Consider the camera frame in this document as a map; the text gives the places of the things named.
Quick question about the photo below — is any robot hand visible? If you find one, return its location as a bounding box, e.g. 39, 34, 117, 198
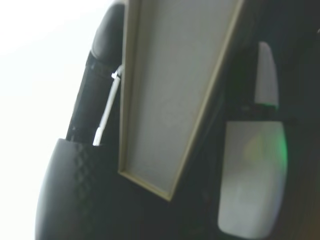
33, 0, 290, 240

